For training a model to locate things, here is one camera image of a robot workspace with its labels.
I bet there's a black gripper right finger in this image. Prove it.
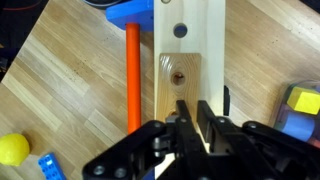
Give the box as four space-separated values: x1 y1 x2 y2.
197 100 320 180

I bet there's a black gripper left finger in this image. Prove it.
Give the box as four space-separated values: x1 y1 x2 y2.
82 99 211 180

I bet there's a wooden block with two holes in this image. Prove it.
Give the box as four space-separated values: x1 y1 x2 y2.
156 52 202 153

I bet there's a blue and wood toy tool box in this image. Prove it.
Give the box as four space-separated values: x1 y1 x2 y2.
105 0 231 180

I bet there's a clear jar of coloured cubes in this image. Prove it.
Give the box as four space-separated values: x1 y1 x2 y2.
273 79 320 149

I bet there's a blue toy brick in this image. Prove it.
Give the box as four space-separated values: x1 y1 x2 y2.
37 152 68 180

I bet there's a yellow lemon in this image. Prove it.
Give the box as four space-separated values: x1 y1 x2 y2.
0 133 30 167

